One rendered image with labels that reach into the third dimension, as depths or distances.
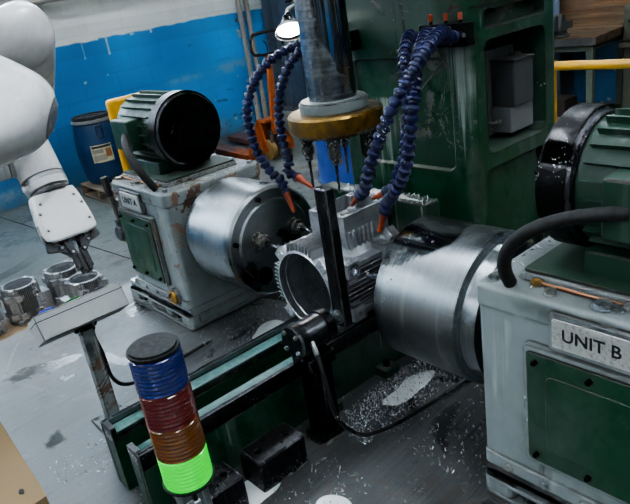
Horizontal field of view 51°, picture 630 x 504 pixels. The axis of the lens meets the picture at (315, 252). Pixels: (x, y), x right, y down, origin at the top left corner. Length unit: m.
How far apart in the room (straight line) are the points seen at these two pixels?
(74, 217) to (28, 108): 0.47
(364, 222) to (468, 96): 0.30
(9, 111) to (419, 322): 0.64
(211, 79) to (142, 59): 0.92
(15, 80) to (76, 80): 6.17
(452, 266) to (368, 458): 0.38
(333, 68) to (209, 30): 6.82
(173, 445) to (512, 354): 0.45
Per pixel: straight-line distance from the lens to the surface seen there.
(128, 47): 7.40
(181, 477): 0.82
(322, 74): 1.21
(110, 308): 1.32
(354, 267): 1.22
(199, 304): 1.67
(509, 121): 1.42
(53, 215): 1.36
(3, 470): 1.27
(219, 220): 1.45
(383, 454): 1.19
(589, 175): 0.85
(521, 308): 0.88
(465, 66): 1.28
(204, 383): 1.24
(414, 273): 1.04
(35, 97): 0.93
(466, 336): 1.00
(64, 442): 1.44
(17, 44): 1.05
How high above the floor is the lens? 1.56
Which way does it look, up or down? 22 degrees down
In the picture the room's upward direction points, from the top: 9 degrees counter-clockwise
